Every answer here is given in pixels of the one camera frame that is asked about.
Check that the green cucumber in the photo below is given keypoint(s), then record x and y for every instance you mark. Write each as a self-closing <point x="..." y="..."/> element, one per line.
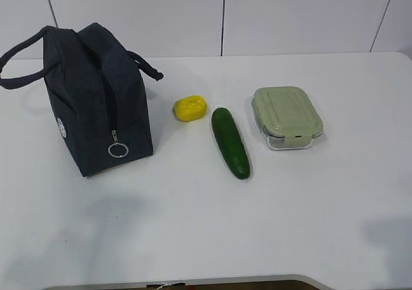
<point x="230" y="143"/>

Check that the yellow lemon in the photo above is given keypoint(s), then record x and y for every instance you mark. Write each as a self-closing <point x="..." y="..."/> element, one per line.
<point x="190" y="108"/>

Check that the glass container green lid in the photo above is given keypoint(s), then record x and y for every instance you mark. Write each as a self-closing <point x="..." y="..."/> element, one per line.
<point x="286" y="117"/>

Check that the dark blue lunch bag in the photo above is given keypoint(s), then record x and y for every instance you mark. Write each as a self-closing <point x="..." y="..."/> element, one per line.
<point x="97" y="94"/>

